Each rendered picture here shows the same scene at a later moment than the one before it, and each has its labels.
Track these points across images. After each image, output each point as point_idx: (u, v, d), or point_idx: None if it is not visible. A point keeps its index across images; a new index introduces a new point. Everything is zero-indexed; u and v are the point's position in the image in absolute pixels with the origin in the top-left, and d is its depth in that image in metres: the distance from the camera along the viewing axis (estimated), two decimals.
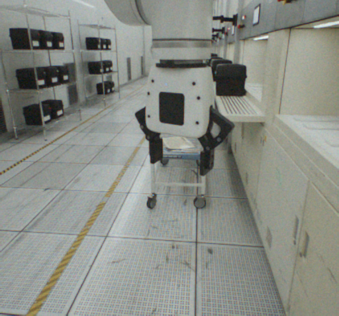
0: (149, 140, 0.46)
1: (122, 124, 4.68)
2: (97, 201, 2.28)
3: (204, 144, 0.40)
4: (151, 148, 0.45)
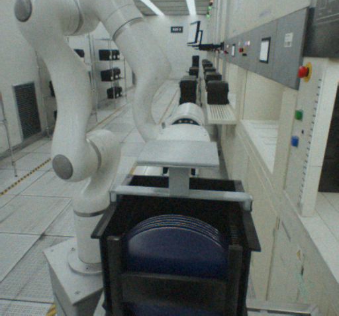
0: None
1: (132, 124, 5.59)
2: (122, 180, 3.19)
3: None
4: None
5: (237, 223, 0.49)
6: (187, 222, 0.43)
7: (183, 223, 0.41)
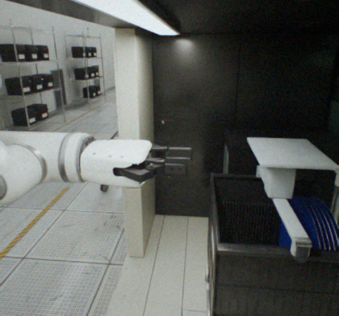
0: None
1: (101, 125, 5.31)
2: (63, 187, 2.91)
3: (157, 175, 0.43)
4: None
5: (256, 195, 0.56)
6: (304, 203, 0.47)
7: (315, 202, 0.46)
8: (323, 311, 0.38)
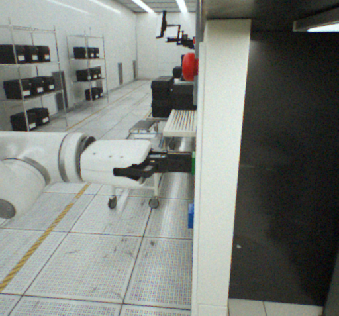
0: None
1: (104, 130, 5.04)
2: (67, 202, 2.64)
3: (159, 171, 0.45)
4: (175, 169, 0.46)
5: None
6: None
7: None
8: None
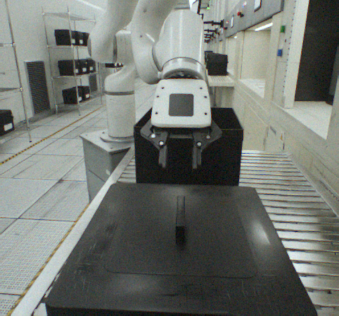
0: (163, 145, 0.45)
1: (136, 106, 5.84)
2: None
3: (198, 140, 0.45)
4: (165, 152, 0.44)
5: None
6: None
7: None
8: None
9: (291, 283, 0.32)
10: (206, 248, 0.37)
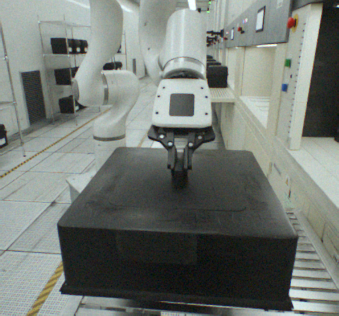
0: (172, 146, 0.45)
1: (134, 114, 5.74)
2: None
3: (191, 140, 0.45)
4: (173, 152, 0.44)
5: None
6: None
7: None
8: None
9: (277, 215, 0.35)
10: (202, 191, 0.40)
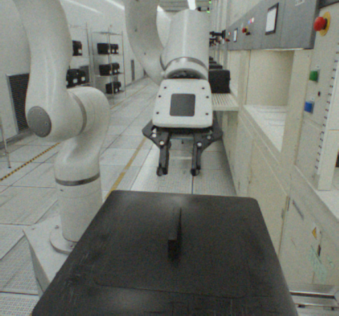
0: (163, 145, 0.45)
1: (131, 118, 5.47)
2: (119, 171, 3.07)
3: (198, 140, 0.45)
4: (165, 152, 0.44)
5: None
6: None
7: None
8: None
9: (283, 306, 0.30)
10: (198, 263, 0.36)
